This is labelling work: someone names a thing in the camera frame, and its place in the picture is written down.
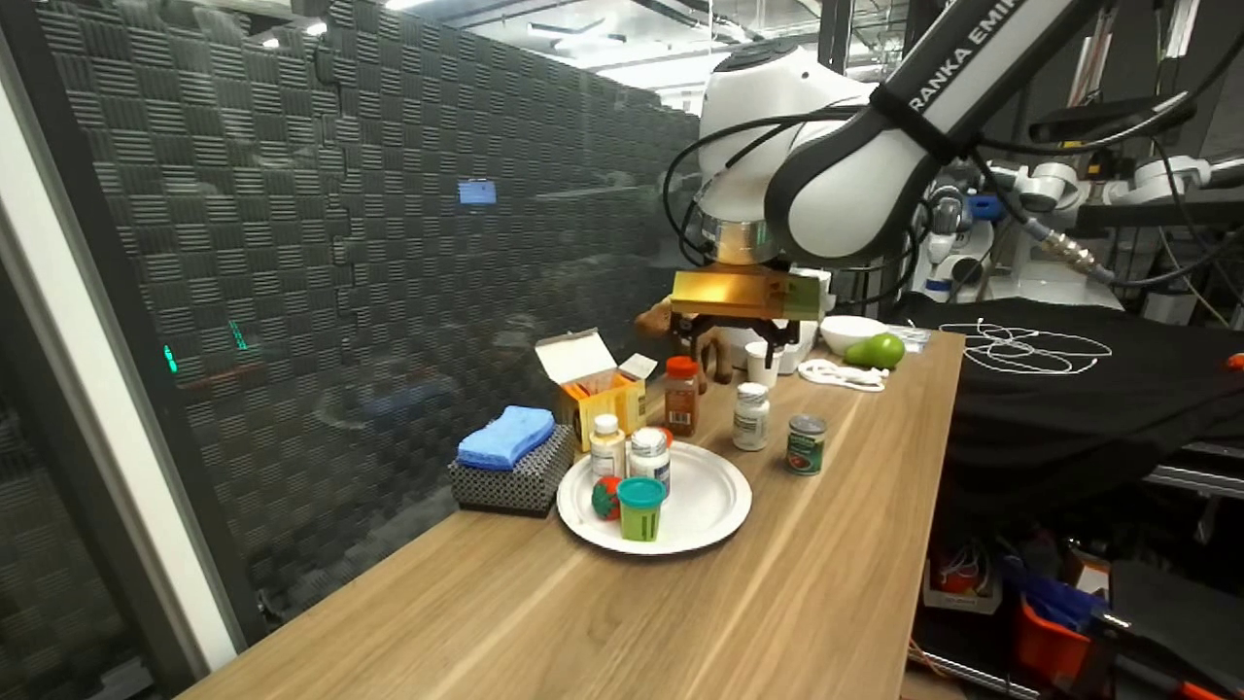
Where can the blue label white bottle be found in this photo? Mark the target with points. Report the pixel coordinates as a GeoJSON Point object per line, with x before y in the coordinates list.
{"type": "Point", "coordinates": [651, 454]}

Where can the grey foam block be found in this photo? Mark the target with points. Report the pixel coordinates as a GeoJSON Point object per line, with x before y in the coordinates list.
{"type": "Point", "coordinates": [532, 487]}

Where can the white bowl on stand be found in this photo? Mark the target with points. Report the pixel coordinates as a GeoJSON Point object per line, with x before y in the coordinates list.
{"type": "Point", "coordinates": [841, 332]}

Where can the orange lid spice jar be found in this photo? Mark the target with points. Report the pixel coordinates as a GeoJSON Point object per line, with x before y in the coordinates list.
{"type": "Point", "coordinates": [682, 395]}

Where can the white bin with leaves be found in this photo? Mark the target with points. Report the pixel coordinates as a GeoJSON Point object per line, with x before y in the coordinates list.
{"type": "Point", "coordinates": [733, 348]}

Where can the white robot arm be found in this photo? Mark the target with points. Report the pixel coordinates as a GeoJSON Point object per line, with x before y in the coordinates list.
{"type": "Point", "coordinates": [831, 170]}

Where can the blue sponge cloth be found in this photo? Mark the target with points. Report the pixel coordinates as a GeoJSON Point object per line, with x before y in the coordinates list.
{"type": "Point", "coordinates": [508, 436]}

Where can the small white pill bottle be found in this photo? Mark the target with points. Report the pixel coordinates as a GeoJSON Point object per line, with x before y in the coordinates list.
{"type": "Point", "coordinates": [608, 445]}

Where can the teal lid green cup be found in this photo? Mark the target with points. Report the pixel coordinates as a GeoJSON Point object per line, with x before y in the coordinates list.
{"type": "Point", "coordinates": [642, 506]}

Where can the green pear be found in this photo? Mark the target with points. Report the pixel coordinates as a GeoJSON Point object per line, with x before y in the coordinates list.
{"type": "Point", "coordinates": [880, 352]}

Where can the white paper plate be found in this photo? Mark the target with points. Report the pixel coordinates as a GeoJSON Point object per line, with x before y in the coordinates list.
{"type": "Point", "coordinates": [703, 505]}

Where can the wrist camera mount block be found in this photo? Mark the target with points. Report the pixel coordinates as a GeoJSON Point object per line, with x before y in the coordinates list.
{"type": "Point", "coordinates": [733, 297]}

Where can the white paper cup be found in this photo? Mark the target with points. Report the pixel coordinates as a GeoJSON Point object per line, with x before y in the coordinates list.
{"type": "Point", "coordinates": [758, 362]}

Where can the white supplement bottle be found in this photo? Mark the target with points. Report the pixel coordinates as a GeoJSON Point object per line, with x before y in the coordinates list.
{"type": "Point", "coordinates": [753, 413]}

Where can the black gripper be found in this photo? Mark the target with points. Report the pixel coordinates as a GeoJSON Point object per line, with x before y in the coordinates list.
{"type": "Point", "coordinates": [775, 338]}

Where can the open orange cardboard box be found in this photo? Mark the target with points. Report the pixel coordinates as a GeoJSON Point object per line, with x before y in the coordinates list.
{"type": "Point", "coordinates": [594, 378]}

